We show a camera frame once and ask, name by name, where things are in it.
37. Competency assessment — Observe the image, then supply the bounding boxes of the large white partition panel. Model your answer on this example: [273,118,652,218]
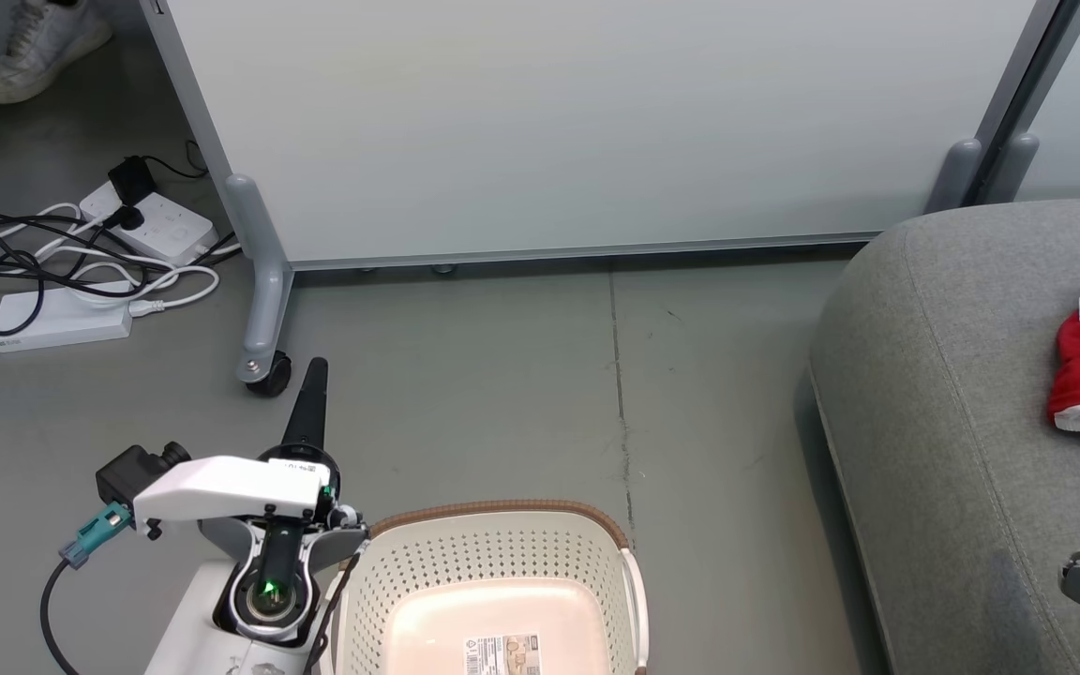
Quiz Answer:
[141,0,1068,274]

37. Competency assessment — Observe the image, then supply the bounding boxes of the black power adapter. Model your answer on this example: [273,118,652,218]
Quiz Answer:
[108,155,159,208]

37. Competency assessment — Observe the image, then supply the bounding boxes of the black caster wheel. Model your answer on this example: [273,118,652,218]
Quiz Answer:
[244,349,293,398]

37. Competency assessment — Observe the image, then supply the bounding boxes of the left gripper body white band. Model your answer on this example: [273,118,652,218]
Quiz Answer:
[132,448,359,529]

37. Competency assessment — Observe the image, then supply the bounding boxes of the paper label sticker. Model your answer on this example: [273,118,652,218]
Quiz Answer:
[462,633,542,675]

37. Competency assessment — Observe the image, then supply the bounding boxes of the grey partition leg with caster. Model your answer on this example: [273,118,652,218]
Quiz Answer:
[223,172,296,386]

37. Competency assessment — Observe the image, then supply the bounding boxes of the white power cable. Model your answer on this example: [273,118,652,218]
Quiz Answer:
[0,201,223,321]

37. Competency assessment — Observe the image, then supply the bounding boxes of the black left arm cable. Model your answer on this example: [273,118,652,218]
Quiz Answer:
[39,558,83,675]

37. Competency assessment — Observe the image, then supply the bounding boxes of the black floor cables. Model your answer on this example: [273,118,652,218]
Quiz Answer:
[0,136,243,338]

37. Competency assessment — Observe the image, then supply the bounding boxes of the teal left cable connector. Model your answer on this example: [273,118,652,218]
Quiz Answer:
[58,501,134,571]

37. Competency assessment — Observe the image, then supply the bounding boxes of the cream perforated laundry basket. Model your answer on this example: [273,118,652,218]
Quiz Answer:
[331,498,652,675]

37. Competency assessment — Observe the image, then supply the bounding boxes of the grey fabric sofa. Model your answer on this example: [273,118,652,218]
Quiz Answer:
[806,196,1080,675]

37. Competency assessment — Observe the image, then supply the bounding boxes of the long white power strip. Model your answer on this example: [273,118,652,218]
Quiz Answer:
[0,280,134,355]

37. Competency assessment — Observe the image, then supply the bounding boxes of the thin black adapter cable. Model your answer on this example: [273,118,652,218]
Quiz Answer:
[146,140,211,182]

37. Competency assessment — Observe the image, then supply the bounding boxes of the white sneaker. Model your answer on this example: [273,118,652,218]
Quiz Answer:
[0,0,115,105]

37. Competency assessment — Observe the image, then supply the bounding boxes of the square white power strip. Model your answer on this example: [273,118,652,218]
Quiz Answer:
[80,180,221,267]

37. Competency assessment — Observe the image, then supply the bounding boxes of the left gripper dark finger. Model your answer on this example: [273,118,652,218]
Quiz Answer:
[281,356,330,451]

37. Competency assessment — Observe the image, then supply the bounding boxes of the short grey partition leg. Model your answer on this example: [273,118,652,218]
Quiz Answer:
[923,138,984,216]
[998,132,1041,202]

